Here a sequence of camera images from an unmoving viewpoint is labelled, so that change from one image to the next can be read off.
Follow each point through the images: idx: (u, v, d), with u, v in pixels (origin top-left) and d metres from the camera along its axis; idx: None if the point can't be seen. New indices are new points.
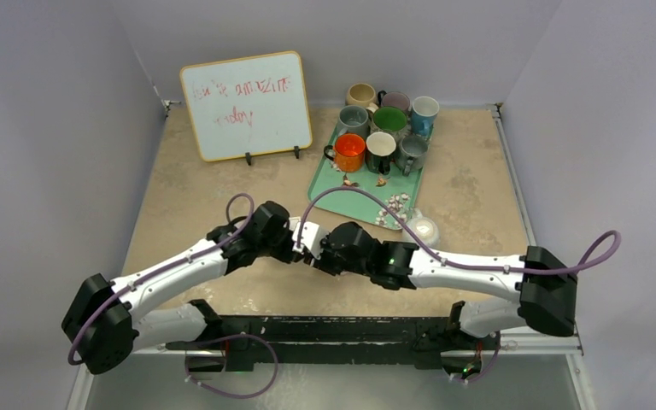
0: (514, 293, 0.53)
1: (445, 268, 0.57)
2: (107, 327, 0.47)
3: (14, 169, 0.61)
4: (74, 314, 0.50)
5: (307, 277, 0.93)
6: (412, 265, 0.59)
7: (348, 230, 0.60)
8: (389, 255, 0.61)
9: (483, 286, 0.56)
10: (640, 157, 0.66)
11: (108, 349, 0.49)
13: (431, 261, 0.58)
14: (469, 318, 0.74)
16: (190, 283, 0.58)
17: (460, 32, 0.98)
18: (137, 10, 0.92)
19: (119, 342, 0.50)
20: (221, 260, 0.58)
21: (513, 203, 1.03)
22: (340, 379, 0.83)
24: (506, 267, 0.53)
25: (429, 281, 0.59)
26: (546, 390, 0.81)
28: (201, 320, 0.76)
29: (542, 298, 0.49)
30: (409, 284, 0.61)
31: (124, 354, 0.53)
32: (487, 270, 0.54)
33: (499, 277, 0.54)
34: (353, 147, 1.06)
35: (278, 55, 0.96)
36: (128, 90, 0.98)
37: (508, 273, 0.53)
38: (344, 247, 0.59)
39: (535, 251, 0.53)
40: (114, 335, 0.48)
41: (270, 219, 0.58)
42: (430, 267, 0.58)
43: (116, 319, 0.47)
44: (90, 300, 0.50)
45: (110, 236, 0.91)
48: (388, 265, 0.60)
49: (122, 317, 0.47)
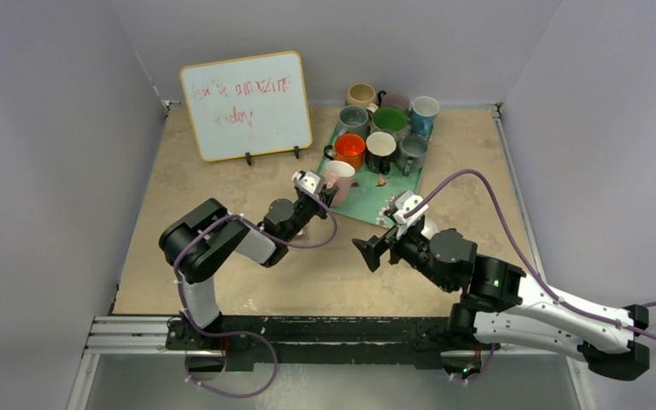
0: (620, 347, 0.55)
1: (555, 306, 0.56)
2: (229, 233, 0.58)
3: (13, 169, 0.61)
4: (186, 222, 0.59)
5: (308, 278, 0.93)
6: (520, 295, 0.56)
7: (459, 246, 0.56)
8: (487, 273, 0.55)
9: (585, 330, 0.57)
10: (641, 156, 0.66)
11: (213, 260, 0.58)
13: (541, 295, 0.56)
14: (491, 329, 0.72)
16: (254, 247, 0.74)
17: (459, 32, 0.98)
18: (137, 10, 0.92)
19: (223, 254, 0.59)
20: (273, 245, 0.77)
21: (513, 203, 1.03)
22: (340, 379, 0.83)
24: (623, 324, 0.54)
25: (530, 313, 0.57)
26: (547, 391, 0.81)
28: (216, 309, 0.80)
29: (647, 360, 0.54)
30: (500, 308, 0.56)
31: (205, 278, 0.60)
32: (602, 320, 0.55)
33: (612, 330, 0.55)
34: (353, 147, 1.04)
35: (279, 55, 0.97)
36: (127, 90, 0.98)
37: (620, 329, 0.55)
38: (454, 262, 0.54)
39: (641, 311, 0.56)
40: (229, 242, 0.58)
41: (276, 226, 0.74)
42: (540, 302, 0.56)
43: (239, 229, 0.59)
44: (210, 213, 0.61)
45: (110, 236, 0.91)
48: (489, 285, 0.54)
49: (242, 231, 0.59)
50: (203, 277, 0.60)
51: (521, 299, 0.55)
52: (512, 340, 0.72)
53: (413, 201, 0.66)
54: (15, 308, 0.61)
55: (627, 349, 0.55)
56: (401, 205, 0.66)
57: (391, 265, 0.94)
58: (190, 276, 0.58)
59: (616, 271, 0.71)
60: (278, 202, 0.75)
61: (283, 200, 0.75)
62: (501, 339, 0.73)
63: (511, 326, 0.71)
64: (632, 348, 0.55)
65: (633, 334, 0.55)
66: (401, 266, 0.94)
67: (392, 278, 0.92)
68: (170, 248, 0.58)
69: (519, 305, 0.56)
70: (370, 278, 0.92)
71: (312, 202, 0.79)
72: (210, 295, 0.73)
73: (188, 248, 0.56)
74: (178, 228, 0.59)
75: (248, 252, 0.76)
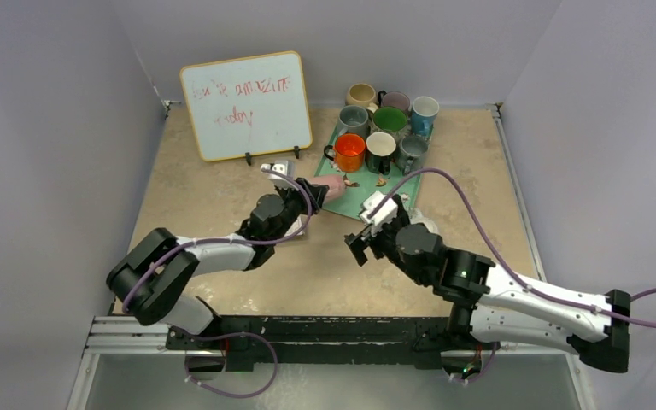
0: (598, 335, 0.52)
1: (525, 295, 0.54)
2: (174, 271, 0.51)
3: (14, 169, 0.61)
4: (131, 261, 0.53)
5: (307, 278, 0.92)
6: (488, 284, 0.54)
7: (424, 237, 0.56)
8: (457, 265, 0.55)
9: (559, 318, 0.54)
10: (640, 156, 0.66)
11: (161, 302, 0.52)
13: (511, 284, 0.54)
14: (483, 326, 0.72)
16: (225, 261, 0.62)
17: (460, 32, 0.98)
18: (137, 10, 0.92)
19: (173, 292, 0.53)
20: (251, 250, 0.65)
21: (512, 203, 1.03)
22: (341, 379, 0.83)
24: (596, 308, 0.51)
25: (500, 302, 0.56)
26: (547, 391, 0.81)
28: (211, 312, 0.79)
29: (630, 347, 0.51)
30: (472, 299, 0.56)
31: (163, 317, 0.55)
32: (575, 307, 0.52)
33: (587, 316, 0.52)
34: (353, 147, 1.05)
35: (279, 55, 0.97)
36: (127, 90, 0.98)
37: (595, 314, 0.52)
38: (418, 253, 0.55)
39: (621, 295, 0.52)
40: (177, 280, 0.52)
41: (264, 219, 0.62)
42: (509, 291, 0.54)
43: (184, 264, 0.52)
44: (155, 248, 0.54)
45: (109, 235, 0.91)
48: (457, 277, 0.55)
49: (190, 265, 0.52)
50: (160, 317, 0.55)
51: (488, 288, 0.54)
52: (505, 336, 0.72)
53: (379, 197, 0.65)
54: (15, 308, 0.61)
55: (606, 336, 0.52)
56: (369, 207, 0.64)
57: (392, 266, 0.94)
58: (145, 321, 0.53)
59: (615, 270, 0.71)
60: (266, 196, 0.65)
61: (271, 195, 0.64)
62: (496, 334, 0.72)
63: (505, 322, 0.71)
64: (610, 334, 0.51)
65: (612, 319, 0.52)
66: None
67: (392, 278, 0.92)
68: (118, 289, 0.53)
69: (486, 295, 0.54)
70: (369, 278, 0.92)
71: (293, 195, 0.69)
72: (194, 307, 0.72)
73: (134, 292, 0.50)
74: (125, 267, 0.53)
75: (222, 266, 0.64)
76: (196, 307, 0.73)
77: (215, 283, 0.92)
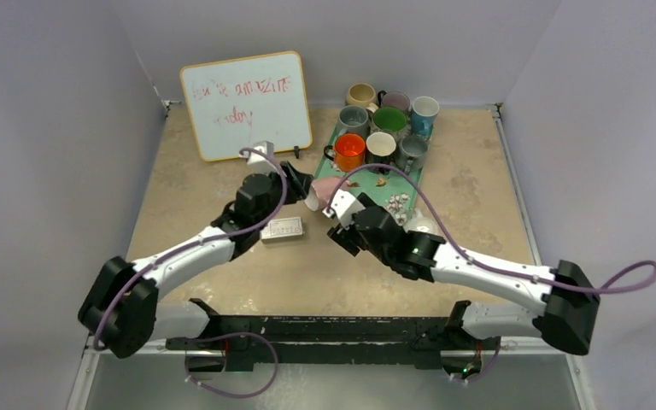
0: (538, 304, 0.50)
1: (470, 266, 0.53)
2: (133, 305, 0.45)
3: (14, 170, 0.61)
4: (90, 302, 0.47)
5: (307, 278, 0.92)
6: (436, 258, 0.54)
7: (377, 214, 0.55)
8: (413, 243, 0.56)
9: (504, 290, 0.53)
10: (640, 157, 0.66)
11: (131, 336, 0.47)
13: (457, 257, 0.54)
14: (472, 318, 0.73)
16: (202, 265, 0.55)
17: (460, 32, 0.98)
18: (137, 10, 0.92)
19: (143, 322, 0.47)
20: (230, 243, 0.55)
21: (512, 203, 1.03)
22: (341, 378, 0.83)
24: (535, 277, 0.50)
25: (448, 278, 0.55)
26: (546, 391, 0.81)
28: (205, 313, 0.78)
29: (570, 316, 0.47)
30: (428, 276, 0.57)
31: (144, 340, 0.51)
32: (513, 275, 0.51)
33: (526, 285, 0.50)
34: (353, 147, 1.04)
35: (279, 55, 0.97)
36: (127, 90, 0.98)
37: (535, 283, 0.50)
38: (370, 230, 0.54)
39: (565, 265, 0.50)
40: (139, 313, 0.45)
41: (252, 200, 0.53)
42: (453, 264, 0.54)
43: (139, 296, 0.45)
44: (110, 282, 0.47)
45: (109, 235, 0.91)
48: (411, 253, 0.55)
49: (149, 295, 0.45)
50: (139, 342, 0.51)
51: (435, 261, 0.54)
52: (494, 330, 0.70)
53: (339, 196, 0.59)
54: (15, 308, 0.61)
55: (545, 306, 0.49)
56: (328, 204, 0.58)
57: None
58: (124, 353, 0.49)
59: (614, 270, 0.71)
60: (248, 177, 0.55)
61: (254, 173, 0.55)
62: (484, 329, 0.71)
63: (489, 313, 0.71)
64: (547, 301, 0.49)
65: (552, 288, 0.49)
66: None
67: (392, 278, 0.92)
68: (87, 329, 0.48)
69: (433, 267, 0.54)
70: (369, 278, 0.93)
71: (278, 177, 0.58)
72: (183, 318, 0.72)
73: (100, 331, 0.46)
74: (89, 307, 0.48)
75: (202, 269, 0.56)
76: (191, 310, 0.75)
77: (215, 283, 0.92)
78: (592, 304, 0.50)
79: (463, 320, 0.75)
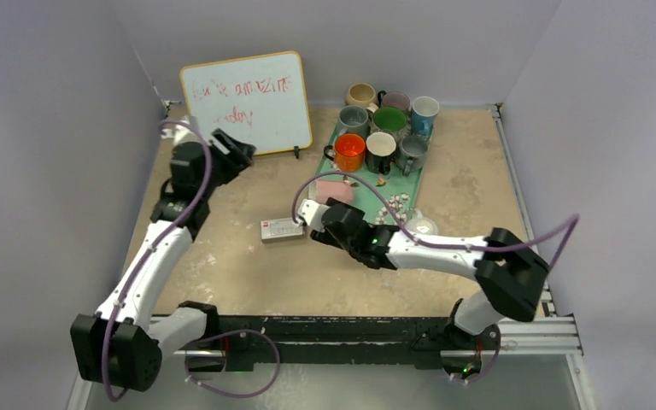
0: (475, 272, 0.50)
1: (418, 247, 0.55)
2: (123, 348, 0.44)
3: (13, 170, 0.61)
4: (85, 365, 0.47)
5: (307, 278, 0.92)
6: (389, 243, 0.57)
7: (339, 209, 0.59)
8: (374, 235, 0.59)
9: (448, 265, 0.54)
10: (640, 156, 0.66)
11: (140, 371, 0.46)
13: (407, 240, 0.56)
14: (460, 312, 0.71)
16: (168, 268, 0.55)
17: (459, 32, 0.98)
18: (137, 11, 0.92)
19: (148, 352, 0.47)
20: (181, 231, 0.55)
21: (512, 203, 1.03)
22: (341, 378, 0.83)
24: (467, 245, 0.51)
25: (404, 262, 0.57)
26: (545, 390, 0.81)
28: (200, 311, 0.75)
29: (500, 278, 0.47)
30: (389, 265, 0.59)
31: (160, 360, 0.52)
32: (450, 247, 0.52)
33: (462, 254, 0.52)
34: (353, 147, 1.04)
35: (279, 55, 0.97)
36: (127, 90, 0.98)
37: (470, 251, 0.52)
38: (331, 223, 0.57)
39: (498, 232, 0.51)
40: (137, 351, 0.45)
41: (189, 166, 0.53)
42: (404, 246, 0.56)
43: (125, 338, 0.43)
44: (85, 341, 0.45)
45: (109, 235, 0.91)
48: (371, 243, 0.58)
49: (135, 331, 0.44)
50: (155, 371, 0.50)
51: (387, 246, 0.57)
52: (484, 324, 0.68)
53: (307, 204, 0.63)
54: (15, 308, 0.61)
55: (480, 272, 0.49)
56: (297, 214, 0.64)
57: None
58: (145, 386, 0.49)
59: (615, 270, 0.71)
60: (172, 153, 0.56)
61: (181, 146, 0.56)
62: (470, 319, 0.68)
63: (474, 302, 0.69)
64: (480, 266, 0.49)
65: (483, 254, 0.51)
66: None
67: (392, 278, 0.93)
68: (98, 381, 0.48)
69: (387, 252, 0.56)
70: (369, 278, 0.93)
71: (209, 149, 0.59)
72: (182, 322, 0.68)
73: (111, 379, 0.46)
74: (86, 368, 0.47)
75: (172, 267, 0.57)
76: (184, 313, 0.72)
77: (214, 282, 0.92)
78: (535, 269, 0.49)
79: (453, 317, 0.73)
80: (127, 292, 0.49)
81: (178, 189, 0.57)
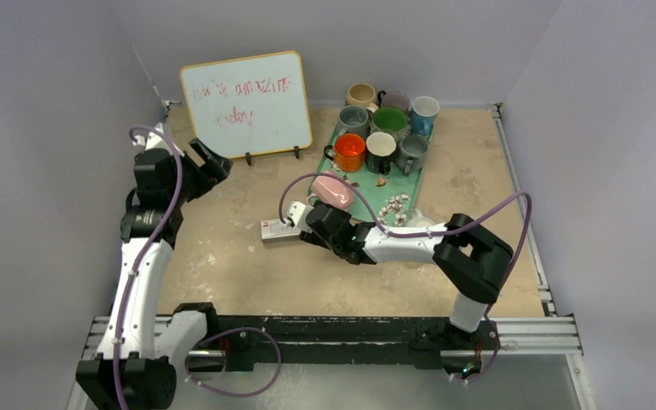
0: None
1: (389, 238, 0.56)
2: (136, 378, 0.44)
3: (13, 170, 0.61)
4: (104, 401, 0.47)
5: (307, 278, 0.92)
6: (366, 238, 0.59)
7: (319, 208, 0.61)
8: (354, 231, 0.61)
9: (416, 253, 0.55)
10: (640, 155, 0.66)
11: (158, 391, 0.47)
13: (379, 233, 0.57)
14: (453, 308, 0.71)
16: (158, 285, 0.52)
17: (459, 32, 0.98)
18: (137, 10, 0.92)
19: (161, 372, 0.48)
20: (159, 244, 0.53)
21: (513, 203, 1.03)
22: (341, 378, 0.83)
24: (428, 231, 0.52)
25: (381, 254, 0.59)
26: (545, 390, 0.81)
28: (197, 312, 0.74)
29: (459, 261, 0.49)
30: (371, 259, 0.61)
31: (173, 371, 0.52)
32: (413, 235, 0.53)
33: (425, 241, 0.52)
34: (353, 147, 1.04)
35: (279, 55, 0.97)
36: (127, 90, 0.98)
37: (431, 237, 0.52)
38: (313, 223, 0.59)
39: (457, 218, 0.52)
40: (150, 378, 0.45)
41: (155, 169, 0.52)
42: (376, 238, 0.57)
43: (137, 371, 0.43)
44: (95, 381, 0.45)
45: (109, 235, 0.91)
48: (350, 240, 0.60)
49: (143, 362, 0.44)
50: (172, 383, 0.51)
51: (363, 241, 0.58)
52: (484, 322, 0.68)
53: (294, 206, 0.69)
54: (15, 308, 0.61)
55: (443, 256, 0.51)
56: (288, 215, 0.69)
57: (392, 265, 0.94)
58: (166, 401, 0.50)
59: (615, 269, 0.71)
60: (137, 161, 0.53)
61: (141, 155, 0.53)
62: (464, 317, 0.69)
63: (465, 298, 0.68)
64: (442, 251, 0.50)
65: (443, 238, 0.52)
66: (400, 265, 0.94)
67: (392, 278, 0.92)
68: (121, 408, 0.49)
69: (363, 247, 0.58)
70: (370, 278, 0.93)
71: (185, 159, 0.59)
72: (182, 327, 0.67)
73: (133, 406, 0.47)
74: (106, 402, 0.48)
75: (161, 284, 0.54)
76: (184, 317, 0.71)
77: (214, 282, 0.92)
78: (495, 250, 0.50)
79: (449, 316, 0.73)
80: (122, 325, 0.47)
81: (147, 199, 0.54)
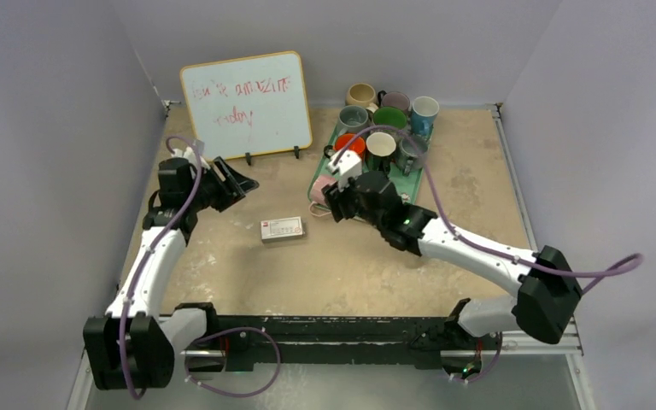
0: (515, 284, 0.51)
1: (457, 242, 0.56)
2: (139, 340, 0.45)
3: (13, 170, 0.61)
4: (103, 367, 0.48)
5: (307, 278, 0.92)
6: (424, 230, 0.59)
7: (376, 179, 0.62)
8: (406, 215, 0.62)
9: (484, 268, 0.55)
10: (639, 156, 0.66)
11: (157, 364, 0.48)
13: (445, 232, 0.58)
14: (468, 313, 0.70)
16: (167, 268, 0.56)
17: (459, 32, 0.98)
18: (137, 11, 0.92)
19: (162, 346, 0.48)
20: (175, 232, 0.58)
21: (513, 203, 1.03)
22: (341, 378, 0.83)
24: (515, 257, 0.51)
25: (438, 252, 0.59)
26: (545, 390, 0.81)
28: (198, 309, 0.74)
29: (544, 298, 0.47)
30: (415, 248, 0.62)
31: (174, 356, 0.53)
32: (494, 254, 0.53)
33: (506, 264, 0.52)
34: None
35: (279, 55, 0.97)
36: (127, 90, 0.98)
37: (515, 263, 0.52)
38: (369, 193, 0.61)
39: (548, 250, 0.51)
40: (153, 343, 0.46)
41: (176, 173, 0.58)
42: (441, 237, 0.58)
43: (142, 330, 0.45)
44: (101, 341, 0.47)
45: (110, 236, 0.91)
48: (402, 224, 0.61)
49: (149, 322, 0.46)
50: (171, 366, 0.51)
51: (423, 233, 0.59)
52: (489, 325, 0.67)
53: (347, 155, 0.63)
54: (14, 307, 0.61)
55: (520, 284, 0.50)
56: (334, 159, 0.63)
57: (392, 266, 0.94)
58: (164, 383, 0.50)
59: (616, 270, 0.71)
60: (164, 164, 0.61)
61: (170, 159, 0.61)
62: (477, 323, 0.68)
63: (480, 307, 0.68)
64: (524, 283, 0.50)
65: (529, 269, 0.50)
66: (400, 265, 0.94)
67: (392, 278, 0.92)
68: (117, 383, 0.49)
69: (421, 238, 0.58)
70: (370, 278, 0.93)
71: (207, 171, 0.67)
72: (181, 321, 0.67)
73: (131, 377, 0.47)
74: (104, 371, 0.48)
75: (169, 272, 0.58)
76: (183, 313, 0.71)
77: (214, 282, 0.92)
78: (571, 295, 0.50)
79: (459, 318, 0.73)
80: (133, 292, 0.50)
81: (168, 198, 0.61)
